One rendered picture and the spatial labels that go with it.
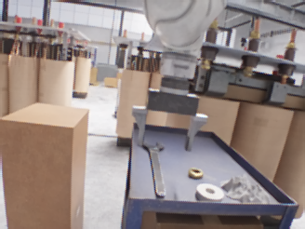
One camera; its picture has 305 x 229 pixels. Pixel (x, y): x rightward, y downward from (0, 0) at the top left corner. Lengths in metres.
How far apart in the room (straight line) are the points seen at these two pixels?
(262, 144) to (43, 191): 1.29
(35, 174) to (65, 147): 0.19
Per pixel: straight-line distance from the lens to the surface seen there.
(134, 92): 2.73
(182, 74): 0.48
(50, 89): 2.91
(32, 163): 0.95
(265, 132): 1.45
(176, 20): 0.30
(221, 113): 1.24
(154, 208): 0.48
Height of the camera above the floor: 1.18
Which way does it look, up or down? 12 degrees down
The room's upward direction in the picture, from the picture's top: 9 degrees clockwise
